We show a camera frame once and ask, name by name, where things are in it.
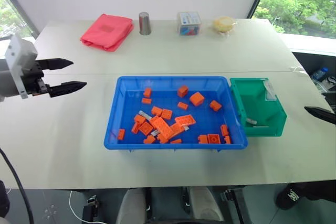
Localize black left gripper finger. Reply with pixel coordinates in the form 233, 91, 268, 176
38, 57, 75, 71
46, 81, 88, 99

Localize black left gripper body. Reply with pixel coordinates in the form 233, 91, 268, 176
21, 60, 51, 97

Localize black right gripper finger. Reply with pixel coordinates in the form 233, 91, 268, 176
304, 106, 336, 125

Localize clear plastic box with label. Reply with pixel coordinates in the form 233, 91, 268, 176
176, 11, 202, 37

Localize plastic water bottle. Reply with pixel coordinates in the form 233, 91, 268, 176
311, 67, 329, 81

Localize green plastic bin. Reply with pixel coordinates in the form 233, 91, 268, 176
229, 77, 288, 137

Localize clear label on green bin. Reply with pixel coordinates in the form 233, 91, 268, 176
263, 81, 277, 102

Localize pink folded cloth bag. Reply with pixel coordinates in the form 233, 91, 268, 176
79, 13, 135, 53

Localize blue plastic tray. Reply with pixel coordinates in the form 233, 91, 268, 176
103, 76, 248, 152

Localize black shoe with white logo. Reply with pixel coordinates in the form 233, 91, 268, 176
275, 182, 336, 211

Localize square orange block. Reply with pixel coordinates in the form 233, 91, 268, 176
207, 133, 221, 145
169, 123, 185, 137
139, 121, 154, 136

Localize metal cup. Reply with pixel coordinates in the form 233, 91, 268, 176
138, 12, 153, 36

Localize long orange block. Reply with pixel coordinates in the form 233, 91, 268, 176
150, 115, 174, 141

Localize orange cube block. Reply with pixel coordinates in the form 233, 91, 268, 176
189, 91, 205, 106
177, 85, 190, 98

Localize flat wide orange block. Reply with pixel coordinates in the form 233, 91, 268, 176
174, 114, 197, 127

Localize dark rounded shape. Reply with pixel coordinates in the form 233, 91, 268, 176
0, 180, 11, 219

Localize yellow item in plastic wrap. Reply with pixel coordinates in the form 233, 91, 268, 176
209, 16, 239, 38

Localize grey rounded robot leg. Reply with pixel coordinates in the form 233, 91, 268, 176
116, 188, 147, 224
188, 186, 225, 223

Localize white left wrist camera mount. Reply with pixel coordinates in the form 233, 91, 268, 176
4, 34, 38, 100

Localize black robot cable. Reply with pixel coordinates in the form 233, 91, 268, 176
0, 147, 35, 224

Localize white cable on floor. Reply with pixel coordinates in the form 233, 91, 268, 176
69, 189, 93, 224

